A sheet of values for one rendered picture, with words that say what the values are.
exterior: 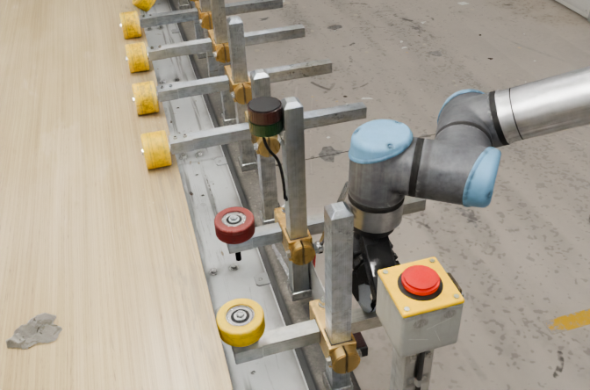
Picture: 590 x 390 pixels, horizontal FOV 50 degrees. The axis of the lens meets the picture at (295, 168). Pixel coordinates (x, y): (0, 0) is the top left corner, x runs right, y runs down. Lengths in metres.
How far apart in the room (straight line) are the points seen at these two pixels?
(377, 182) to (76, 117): 0.98
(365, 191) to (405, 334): 0.33
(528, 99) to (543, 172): 2.06
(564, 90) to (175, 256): 0.73
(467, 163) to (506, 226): 1.81
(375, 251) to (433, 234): 1.60
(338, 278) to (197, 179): 0.95
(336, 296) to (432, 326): 0.36
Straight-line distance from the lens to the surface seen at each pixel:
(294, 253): 1.27
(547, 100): 1.03
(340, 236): 0.96
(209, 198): 1.82
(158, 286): 1.18
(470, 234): 2.67
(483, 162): 0.94
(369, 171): 0.95
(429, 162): 0.94
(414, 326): 0.69
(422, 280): 0.69
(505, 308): 2.40
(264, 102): 1.11
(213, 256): 1.63
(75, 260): 1.28
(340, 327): 1.10
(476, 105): 1.05
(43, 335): 1.16
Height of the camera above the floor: 1.72
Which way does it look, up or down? 35 degrees down
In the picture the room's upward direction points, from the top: 3 degrees counter-clockwise
